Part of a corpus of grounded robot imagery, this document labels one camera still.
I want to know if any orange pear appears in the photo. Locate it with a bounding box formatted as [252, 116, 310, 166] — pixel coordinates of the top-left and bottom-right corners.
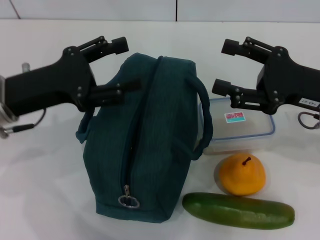
[214, 152, 267, 197]

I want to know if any green cucumber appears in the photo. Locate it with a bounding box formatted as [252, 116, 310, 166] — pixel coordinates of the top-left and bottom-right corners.
[181, 191, 296, 230]

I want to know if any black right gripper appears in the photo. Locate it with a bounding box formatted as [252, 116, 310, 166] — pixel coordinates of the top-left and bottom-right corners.
[211, 36, 320, 116]

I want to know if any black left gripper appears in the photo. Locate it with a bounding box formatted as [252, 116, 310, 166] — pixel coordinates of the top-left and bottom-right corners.
[4, 36, 142, 118]

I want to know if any clear plastic food container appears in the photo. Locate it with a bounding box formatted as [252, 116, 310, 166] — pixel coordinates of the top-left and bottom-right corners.
[198, 97, 276, 156]

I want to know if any dark teal fabric lunch bag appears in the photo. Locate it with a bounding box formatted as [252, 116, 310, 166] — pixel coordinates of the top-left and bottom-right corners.
[75, 52, 215, 223]

